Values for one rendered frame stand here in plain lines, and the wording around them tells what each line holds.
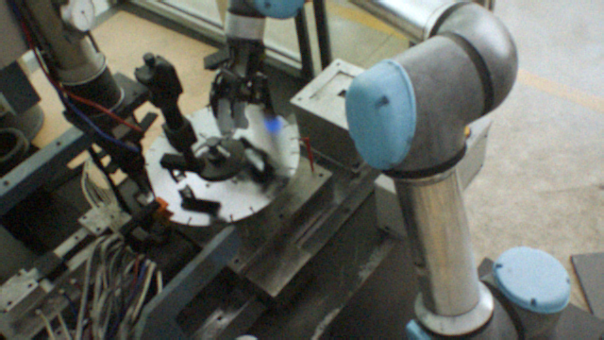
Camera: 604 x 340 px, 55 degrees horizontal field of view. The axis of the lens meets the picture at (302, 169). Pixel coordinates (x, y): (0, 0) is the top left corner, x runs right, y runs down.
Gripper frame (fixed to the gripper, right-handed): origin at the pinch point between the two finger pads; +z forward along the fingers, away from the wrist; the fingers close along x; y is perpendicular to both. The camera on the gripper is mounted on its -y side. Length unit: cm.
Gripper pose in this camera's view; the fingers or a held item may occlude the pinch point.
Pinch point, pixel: (226, 133)
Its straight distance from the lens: 119.3
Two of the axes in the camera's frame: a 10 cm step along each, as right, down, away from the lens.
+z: -1.7, 9.1, 3.7
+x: 8.0, -0.9, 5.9
